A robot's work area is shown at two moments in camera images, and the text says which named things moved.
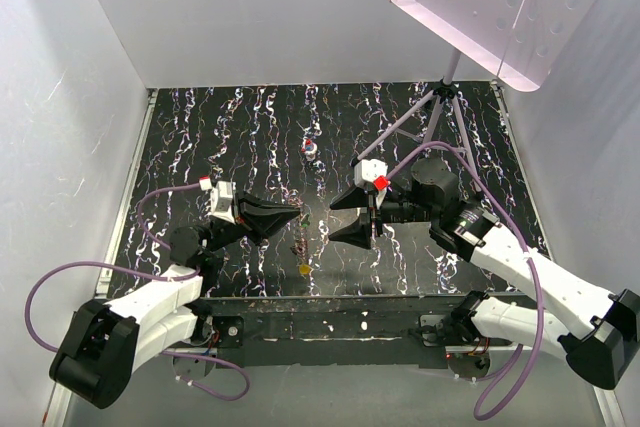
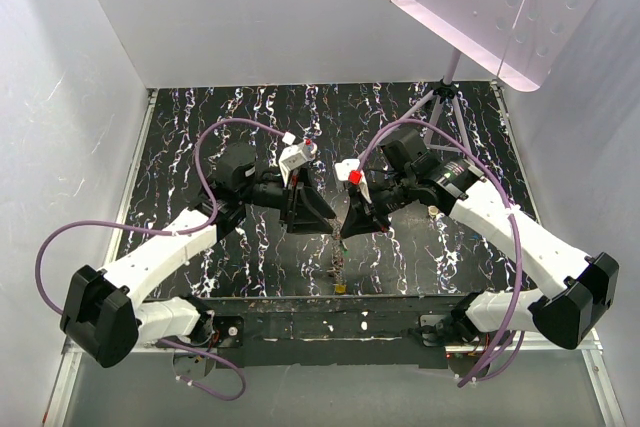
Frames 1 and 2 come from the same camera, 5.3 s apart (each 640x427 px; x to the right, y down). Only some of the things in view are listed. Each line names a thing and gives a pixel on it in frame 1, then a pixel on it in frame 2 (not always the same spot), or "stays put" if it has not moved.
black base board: x=337 y=331 stays put
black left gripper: x=261 y=218 to x=310 y=212
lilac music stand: x=511 y=10 stays put
